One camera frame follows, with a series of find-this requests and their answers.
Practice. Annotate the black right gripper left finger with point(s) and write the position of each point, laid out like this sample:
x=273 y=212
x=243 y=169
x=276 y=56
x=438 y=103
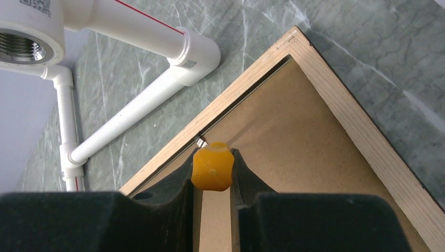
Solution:
x=159 y=218

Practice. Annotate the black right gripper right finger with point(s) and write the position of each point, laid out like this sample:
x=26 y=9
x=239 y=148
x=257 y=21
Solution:
x=265 y=220

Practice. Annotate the white PVC pipe structure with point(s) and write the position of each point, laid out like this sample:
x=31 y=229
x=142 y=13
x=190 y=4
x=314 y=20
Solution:
x=108 y=74

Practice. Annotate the black wooden picture frame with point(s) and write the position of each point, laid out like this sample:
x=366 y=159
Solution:
x=300 y=130

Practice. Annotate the orange handled screwdriver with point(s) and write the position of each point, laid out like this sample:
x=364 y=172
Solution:
x=212 y=167

